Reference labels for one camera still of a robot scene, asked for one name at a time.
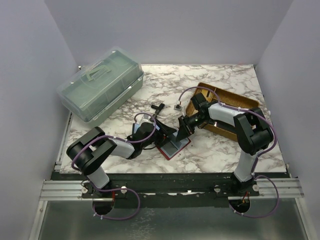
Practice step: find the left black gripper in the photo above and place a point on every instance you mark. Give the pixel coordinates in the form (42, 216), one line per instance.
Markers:
(162, 133)

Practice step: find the green plastic storage box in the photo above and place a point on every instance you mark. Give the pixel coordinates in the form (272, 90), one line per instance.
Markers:
(97, 90)

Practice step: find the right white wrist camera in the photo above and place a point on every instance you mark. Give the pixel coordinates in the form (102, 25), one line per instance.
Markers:
(178, 106)

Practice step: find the black leather card holder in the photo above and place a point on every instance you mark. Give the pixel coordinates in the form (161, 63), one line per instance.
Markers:
(136, 129)

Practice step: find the aluminium extrusion rail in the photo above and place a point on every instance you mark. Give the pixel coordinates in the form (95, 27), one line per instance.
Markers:
(69, 190)

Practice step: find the red leather card holder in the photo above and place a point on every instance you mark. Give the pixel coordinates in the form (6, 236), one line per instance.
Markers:
(173, 147)

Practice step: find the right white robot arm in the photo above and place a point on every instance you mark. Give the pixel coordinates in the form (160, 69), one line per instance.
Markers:
(254, 133)

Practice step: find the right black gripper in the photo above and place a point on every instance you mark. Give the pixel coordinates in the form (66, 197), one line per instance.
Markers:
(185, 129)

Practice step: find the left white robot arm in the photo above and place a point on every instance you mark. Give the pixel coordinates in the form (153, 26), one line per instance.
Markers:
(92, 149)

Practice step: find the black T-shaped tool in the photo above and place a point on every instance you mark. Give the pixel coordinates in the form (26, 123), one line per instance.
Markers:
(158, 109)

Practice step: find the woven bamboo organizer tray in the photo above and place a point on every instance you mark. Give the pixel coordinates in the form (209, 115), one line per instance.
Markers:
(228, 102)

